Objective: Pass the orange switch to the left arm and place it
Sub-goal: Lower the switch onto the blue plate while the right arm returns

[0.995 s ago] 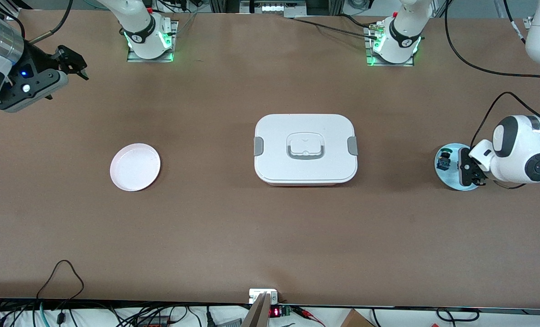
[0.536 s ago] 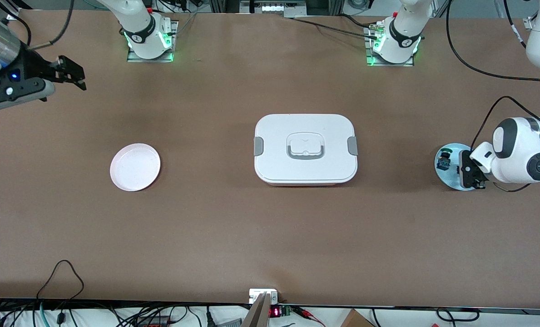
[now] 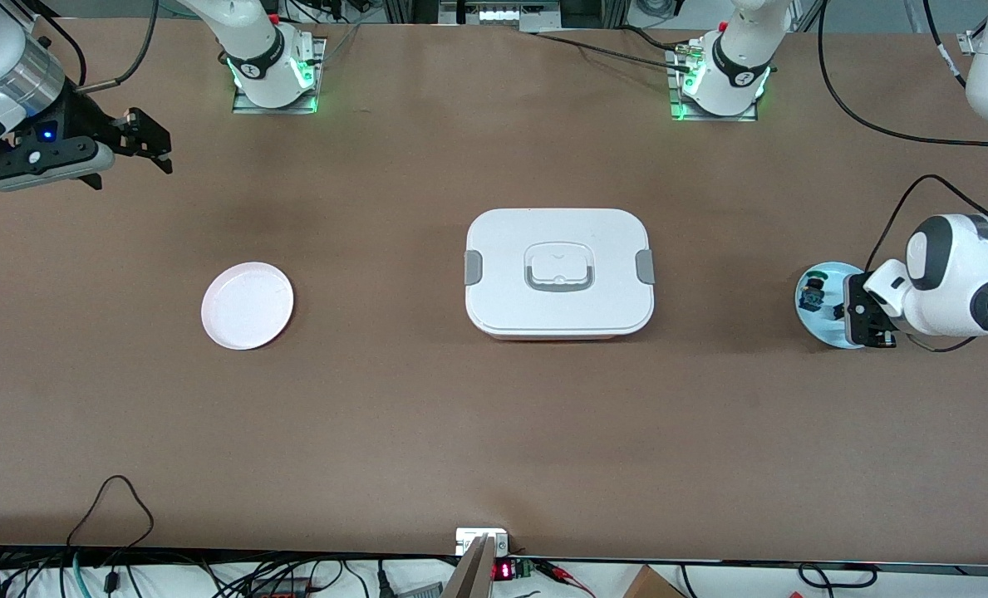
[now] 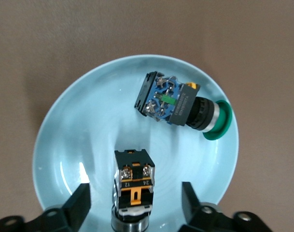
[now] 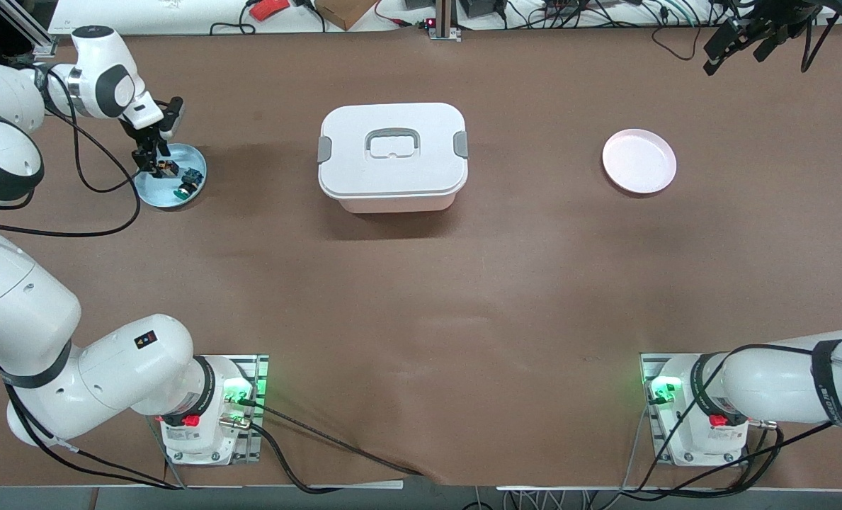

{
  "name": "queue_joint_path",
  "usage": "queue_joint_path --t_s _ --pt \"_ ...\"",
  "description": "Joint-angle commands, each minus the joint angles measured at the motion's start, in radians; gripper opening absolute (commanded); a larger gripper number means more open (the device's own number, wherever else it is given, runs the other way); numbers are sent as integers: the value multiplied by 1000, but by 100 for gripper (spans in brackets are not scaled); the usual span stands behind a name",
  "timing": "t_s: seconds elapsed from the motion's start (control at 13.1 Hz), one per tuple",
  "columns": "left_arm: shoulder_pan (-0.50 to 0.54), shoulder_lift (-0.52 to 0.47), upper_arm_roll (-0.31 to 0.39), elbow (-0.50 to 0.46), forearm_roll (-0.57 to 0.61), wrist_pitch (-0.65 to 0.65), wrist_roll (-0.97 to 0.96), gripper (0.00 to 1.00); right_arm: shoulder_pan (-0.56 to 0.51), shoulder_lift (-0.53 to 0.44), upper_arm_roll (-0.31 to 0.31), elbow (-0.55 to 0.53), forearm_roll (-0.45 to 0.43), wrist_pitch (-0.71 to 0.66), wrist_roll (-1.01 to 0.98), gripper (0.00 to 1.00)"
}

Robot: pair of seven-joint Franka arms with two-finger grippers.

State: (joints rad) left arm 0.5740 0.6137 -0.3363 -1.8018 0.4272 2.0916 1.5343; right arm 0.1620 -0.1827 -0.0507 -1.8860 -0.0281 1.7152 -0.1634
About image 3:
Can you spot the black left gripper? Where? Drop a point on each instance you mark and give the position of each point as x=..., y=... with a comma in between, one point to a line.
x=837, y=301

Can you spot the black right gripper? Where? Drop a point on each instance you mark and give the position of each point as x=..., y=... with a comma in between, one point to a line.
x=86, y=121

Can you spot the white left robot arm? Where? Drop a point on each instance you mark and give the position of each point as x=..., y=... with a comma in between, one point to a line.
x=951, y=282

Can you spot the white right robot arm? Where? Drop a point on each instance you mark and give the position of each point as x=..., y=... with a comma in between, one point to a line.
x=253, y=41

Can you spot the white lunch box grey latches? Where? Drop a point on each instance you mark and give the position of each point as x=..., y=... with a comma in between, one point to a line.
x=560, y=311

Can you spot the brown cardboard box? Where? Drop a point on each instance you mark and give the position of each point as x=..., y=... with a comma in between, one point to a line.
x=651, y=585

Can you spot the small white box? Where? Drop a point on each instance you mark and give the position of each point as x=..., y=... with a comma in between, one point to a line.
x=470, y=538

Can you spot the round light blue plate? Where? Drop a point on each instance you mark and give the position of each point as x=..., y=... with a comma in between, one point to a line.
x=822, y=324

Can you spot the round pink plate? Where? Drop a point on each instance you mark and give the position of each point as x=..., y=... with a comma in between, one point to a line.
x=247, y=306

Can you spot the red and black clip leads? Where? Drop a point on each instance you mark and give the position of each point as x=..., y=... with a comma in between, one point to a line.
x=564, y=575

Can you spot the red digit display module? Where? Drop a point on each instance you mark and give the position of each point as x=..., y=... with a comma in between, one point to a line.
x=506, y=571

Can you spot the wooden stick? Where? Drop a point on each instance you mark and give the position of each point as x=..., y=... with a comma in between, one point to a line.
x=473, y=573

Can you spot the green and black push-button switch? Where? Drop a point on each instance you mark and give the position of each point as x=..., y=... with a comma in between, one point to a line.
x=813, y=292

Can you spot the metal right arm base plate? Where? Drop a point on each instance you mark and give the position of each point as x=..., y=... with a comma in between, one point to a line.
x=248, y=108

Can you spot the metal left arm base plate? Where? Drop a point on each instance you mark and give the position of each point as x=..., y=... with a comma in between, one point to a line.
x=685, y=116

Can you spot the aluminium frame profile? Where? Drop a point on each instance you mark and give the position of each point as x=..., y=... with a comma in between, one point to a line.
x=971, y=41

